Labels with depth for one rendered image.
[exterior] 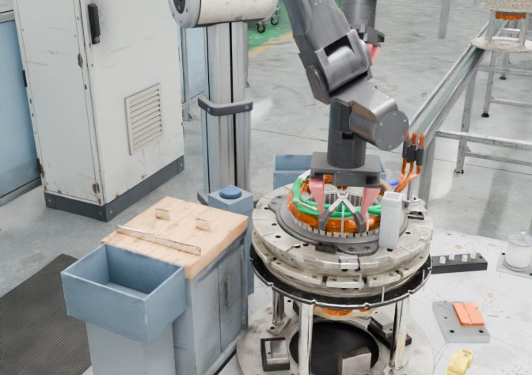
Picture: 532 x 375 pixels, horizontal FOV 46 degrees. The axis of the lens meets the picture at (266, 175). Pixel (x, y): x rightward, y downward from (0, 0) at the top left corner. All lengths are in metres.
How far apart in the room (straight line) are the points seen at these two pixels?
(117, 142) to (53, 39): 0.61
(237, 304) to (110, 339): 0.29
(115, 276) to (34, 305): 1.76
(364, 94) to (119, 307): 0.50
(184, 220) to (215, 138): 0.35
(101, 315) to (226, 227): 0.27
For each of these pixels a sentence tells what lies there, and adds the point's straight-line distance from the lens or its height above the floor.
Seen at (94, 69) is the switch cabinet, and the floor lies 0.84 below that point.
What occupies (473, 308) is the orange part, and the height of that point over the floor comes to 0.80.
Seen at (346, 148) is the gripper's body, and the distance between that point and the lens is 0.90.
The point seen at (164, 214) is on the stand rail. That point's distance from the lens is 1.19.
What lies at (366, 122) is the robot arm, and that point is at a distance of 0.84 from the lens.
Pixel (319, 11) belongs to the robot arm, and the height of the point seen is 1.48.
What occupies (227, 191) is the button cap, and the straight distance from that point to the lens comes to 1.33.
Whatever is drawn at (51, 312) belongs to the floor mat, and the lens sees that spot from 2.84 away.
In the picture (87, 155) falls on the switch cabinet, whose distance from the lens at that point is 3.36.
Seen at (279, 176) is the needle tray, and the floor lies 1.06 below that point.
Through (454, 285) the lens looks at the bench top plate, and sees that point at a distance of 1.56.
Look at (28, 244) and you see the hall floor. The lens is 3.41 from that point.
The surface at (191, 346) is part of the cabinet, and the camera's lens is 1.15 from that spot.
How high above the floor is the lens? 1.63
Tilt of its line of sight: 24 degrees down
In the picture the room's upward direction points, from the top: straight up
